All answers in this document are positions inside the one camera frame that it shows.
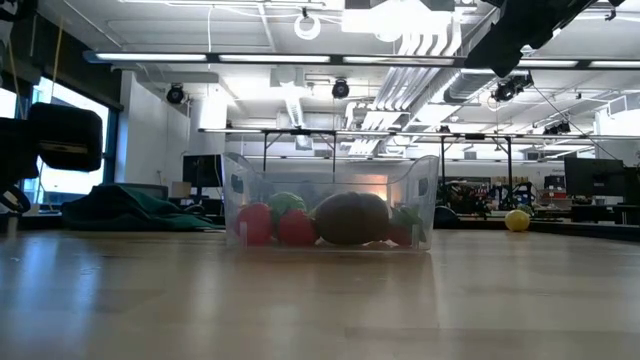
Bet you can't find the dark red bushy-leaved strawberry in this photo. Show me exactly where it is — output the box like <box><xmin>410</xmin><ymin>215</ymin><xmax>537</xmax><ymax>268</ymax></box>
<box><xmin>387</xmin><ymin>204</ymin><xmax>429</xmax><ymax>249</ymax></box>

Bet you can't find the bright ceiling light panel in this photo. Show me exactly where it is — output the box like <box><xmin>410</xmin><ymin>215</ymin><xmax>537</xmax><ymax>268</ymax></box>
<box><xmin>342</xmin><ymin>7</ymin><xmax>454</xmax><ymax>37</ymax></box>

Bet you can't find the brown kiwi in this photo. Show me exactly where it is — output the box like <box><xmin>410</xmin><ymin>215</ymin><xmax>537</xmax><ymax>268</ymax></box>
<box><xmin>313</xmin><ymin>191</ymin><xmax>391</xmax><ymax>246</ymax></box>

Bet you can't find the smooth orange-red strawberry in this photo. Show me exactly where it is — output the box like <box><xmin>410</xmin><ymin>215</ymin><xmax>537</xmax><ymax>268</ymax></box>
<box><xmin>234</xmin><ymin>201</ymin><xmax>275</xmax><ymax>247</ymax></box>

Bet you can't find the small round yellow lemon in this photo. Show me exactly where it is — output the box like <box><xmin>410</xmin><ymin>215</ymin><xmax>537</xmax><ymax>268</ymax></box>
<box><xmin>503</xmin><ymin>209</ymin><xmax>531</xmax><ymax>233</ymax></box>

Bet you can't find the long ceiling light bar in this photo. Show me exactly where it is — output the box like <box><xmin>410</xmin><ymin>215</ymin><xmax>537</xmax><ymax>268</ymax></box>
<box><xmin>83</xmin><ymin>49</ymin><xmax>640</xmax><ymax>70</ymax></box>

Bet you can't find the red bumpy strawberry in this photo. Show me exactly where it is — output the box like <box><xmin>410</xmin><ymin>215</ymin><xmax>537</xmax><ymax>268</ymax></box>
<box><xmin>276</xmin><ymin>208</ymin><xmax>319</xmax><ymax>248</ymax></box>

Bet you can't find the black metal frame stand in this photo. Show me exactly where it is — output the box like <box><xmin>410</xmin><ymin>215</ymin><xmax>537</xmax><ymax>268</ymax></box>
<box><xmin>261</xmin><ymin>128</ymin><xmax>338</xmax><ymax>214</ymax></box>
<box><xmin>439</xmin><ymin>132</ymin><xmax>514</xmax><ymax>201</ymax></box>

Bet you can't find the black cable loop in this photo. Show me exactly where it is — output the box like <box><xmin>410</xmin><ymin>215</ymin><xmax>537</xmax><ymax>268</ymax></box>
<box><xmin>0</xmin><ymin>184</ymin><xmax>32</xmax><ymax>215</ymax></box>

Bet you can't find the dark green cloth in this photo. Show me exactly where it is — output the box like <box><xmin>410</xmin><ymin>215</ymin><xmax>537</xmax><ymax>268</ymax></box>
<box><xmin>61</xmin><ymin>183</ymin><xmax>225</xmax><ymax>233</ymax></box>

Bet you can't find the black computer monitor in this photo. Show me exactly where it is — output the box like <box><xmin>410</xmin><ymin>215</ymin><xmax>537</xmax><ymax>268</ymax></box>
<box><xmin>182</xmin><ymin>153</ymin><xmax>225</xmax><ymax>189</ymax></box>
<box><xmin>563</xmin><ymin>157</ymin><xmax>626</xmax><ymax>198</ymax></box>

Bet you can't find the white coiled cable ring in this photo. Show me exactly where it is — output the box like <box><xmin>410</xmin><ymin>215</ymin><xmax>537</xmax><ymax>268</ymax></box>
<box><xmin>293</xmin><ymin>13</ymin><xmax>323</xmax><ymax>42</ymax></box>

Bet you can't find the clear plastic tupperware container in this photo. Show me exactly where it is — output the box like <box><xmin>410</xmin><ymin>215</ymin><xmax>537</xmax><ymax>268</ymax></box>
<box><xmin>221</xmin><ymin>151</ymin><xmax>441</xmax><ymax>253</ymax></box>

